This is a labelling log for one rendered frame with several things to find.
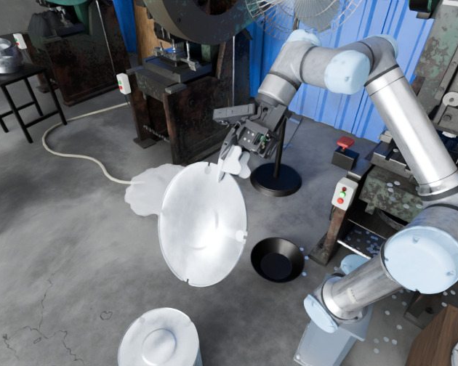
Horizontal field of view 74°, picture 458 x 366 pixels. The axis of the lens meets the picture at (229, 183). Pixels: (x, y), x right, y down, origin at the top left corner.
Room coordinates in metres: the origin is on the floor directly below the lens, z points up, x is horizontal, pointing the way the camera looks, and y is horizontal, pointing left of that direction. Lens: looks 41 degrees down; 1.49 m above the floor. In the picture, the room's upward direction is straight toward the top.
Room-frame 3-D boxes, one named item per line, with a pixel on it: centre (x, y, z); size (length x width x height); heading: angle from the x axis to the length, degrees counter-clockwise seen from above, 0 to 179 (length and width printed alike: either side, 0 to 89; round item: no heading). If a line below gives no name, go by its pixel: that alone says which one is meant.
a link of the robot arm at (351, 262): (0.54, -0.41, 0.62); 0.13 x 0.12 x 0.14; 129
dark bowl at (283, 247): (1.00, -0.27, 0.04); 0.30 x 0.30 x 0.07
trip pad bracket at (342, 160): (1.12, -0.53, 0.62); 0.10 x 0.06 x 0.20; 48
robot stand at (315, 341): (0.54, -0.41, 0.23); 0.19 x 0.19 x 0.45; 59
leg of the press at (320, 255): (1.37, -0.81, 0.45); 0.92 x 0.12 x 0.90; 138
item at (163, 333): (0.45, 0.26, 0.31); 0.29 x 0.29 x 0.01
